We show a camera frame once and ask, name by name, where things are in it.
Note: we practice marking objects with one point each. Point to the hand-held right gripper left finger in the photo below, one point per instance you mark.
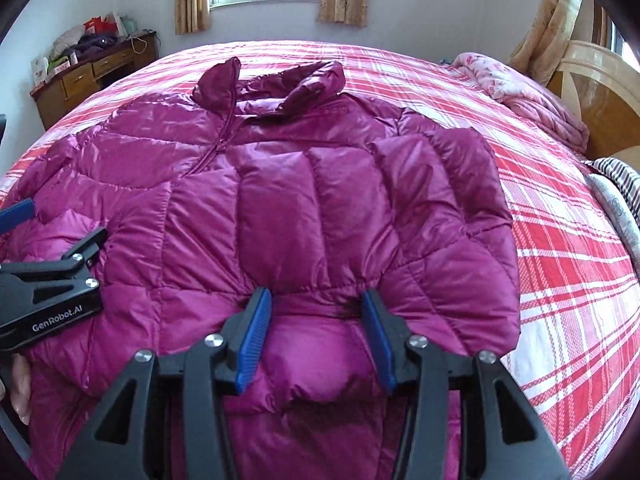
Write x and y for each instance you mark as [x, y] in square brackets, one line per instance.
[255, 335]

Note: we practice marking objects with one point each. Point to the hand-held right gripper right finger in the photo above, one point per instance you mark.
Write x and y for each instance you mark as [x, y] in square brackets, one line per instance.
[375, 335]

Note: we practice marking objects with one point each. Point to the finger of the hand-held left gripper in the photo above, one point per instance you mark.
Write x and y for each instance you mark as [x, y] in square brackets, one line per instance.
[87, 247]
[15, 216]

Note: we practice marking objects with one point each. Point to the magenta down jacket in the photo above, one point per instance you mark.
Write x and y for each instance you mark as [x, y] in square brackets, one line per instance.
[280, 200]

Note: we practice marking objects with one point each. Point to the purple clothes pile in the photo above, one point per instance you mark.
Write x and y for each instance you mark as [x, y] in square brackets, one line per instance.
[87, 45]

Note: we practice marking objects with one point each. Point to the person's left hand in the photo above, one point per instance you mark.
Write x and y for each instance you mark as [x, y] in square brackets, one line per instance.
[21, 385]

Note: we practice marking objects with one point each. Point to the white box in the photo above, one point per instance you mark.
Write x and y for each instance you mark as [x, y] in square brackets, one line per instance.
[40, 70]

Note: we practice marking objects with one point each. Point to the wooden desk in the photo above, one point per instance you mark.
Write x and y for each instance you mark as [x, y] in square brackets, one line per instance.
[75, 80]

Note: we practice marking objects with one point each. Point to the red plaid bedsheet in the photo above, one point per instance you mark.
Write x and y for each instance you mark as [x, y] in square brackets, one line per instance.
[575, 285]

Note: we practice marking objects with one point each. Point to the red paper bag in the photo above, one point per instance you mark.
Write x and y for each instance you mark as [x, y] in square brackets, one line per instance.
[97, 24]

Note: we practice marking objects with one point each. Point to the striped pillow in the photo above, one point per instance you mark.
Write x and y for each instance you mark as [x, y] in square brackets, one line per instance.
[620, 172]

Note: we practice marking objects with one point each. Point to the wooden headboard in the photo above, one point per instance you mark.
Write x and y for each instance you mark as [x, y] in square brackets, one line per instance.
[600, 90]

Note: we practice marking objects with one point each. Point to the long beige curtain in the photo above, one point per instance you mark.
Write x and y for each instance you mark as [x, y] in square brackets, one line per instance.
[547, 30]

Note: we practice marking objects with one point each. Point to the tall window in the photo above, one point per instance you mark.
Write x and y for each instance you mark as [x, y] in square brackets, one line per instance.
[612, 35]

